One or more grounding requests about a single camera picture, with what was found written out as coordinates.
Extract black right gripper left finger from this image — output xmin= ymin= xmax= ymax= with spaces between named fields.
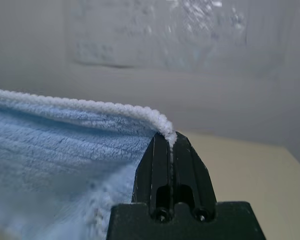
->
xmin=133 ymin=131 xmax=172 ymax=209

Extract light blue terry towel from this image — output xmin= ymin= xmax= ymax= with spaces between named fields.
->
xmin=0 ymin=87 xmax=178 ymax=240

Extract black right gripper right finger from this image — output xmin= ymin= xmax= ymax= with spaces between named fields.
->
xmin=173 ymin=131 xmax=217 ymax=211

